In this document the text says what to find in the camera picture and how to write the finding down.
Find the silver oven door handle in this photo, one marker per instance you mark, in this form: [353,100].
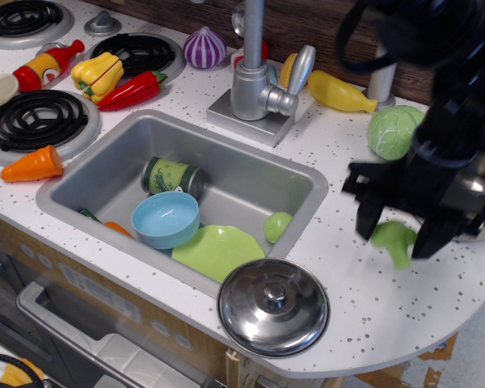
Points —
[95,337]

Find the red toy ketchup bottle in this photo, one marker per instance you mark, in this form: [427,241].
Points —
[46,67]

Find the front left black burner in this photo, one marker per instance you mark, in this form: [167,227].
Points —
[33,120]

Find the back right black burner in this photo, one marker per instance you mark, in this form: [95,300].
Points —
[141,52]

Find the yellow toy bell pepper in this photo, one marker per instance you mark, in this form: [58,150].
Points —
[97,77]

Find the light green plastic plate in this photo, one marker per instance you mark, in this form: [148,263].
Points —
[215,251]

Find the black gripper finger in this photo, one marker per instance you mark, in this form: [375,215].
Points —
[434,234]
[368,215]

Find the stainless steel pot lid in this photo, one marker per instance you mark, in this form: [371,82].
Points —
[273,308]

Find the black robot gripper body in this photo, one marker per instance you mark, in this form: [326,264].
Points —
[421,183]

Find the grey stove knob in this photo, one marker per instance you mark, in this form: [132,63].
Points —
[103,24]

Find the purple striped toy onion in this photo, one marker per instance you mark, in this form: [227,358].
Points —
[204,49]

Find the silver toy faucet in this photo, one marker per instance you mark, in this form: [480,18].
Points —
[253,107]

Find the grey toy sink basin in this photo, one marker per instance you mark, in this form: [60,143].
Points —
[243,187]

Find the red toy chili pepper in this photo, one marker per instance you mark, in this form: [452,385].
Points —
[139,89]

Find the orange toy carrot piece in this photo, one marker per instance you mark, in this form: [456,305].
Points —
[40,164]

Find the yellow object bottom left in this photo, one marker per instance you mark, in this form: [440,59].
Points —
[14,376]

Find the orange toy carrot in sink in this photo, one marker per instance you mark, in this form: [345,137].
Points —
[115,226]

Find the green toy cabbage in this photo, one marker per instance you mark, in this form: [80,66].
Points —
[390,131]

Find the light blue plastic bowl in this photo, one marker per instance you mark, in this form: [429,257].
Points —
[166,220]

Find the green toy broccoli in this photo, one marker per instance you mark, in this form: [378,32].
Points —
[396,238]

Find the back left black burner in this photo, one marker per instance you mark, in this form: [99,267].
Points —
[30,24]

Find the dark green toy in sink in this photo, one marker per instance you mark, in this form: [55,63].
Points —
[87,213]

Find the yellow toy corn cob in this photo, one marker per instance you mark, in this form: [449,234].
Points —
[286,70]

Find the black burner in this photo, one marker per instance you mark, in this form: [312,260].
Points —
[30,24]
[141,52]
[33,120]

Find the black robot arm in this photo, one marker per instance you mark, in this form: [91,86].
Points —
[448,37]

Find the yellow toy squash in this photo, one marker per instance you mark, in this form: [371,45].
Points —
[338,94]

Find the red toy item behind faucet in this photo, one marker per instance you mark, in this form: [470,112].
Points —
[238,54]

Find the green label toy can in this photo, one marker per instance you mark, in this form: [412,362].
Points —
[163,175]

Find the green toy ball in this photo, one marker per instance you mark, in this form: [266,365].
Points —
[275,225]

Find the grey metal pole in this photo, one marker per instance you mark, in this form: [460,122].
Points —
[380,86]

